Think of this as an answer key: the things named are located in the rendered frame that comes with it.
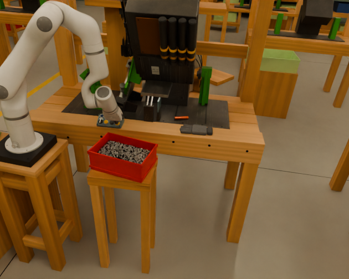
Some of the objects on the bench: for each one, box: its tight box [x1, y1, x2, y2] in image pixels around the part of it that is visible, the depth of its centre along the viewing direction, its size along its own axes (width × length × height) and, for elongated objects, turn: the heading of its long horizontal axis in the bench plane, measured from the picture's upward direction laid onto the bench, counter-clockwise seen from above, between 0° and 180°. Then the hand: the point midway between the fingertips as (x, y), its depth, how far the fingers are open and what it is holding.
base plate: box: [61, 88, 230, 130], centre depth 207 cm, size 42×110×2 cm, turn 79°
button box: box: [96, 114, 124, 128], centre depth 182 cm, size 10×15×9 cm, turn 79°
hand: (116, 120), depth 175 cm, fingers closed
